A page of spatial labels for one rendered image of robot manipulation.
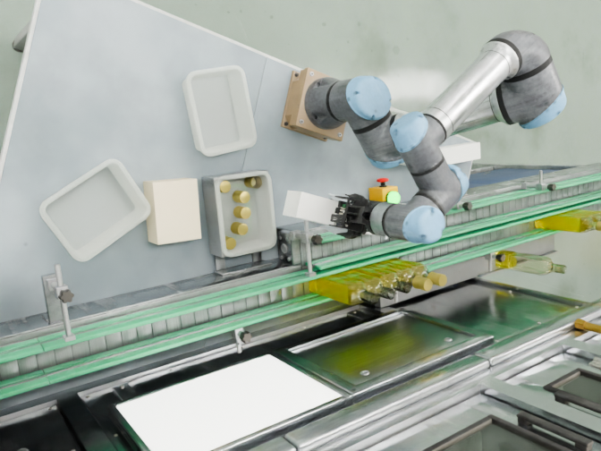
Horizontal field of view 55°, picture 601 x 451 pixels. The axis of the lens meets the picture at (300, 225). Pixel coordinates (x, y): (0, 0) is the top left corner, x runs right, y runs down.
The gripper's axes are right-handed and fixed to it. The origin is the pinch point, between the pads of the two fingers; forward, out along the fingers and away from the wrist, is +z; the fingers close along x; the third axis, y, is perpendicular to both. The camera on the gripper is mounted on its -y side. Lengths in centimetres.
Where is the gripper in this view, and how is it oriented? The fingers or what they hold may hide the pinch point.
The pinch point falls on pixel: (333, 213)
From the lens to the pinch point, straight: 143.1
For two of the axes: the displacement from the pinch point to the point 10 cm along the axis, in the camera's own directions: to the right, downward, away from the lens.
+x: -2.1, 9.8, -0.2
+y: -8.1, -1.8, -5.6
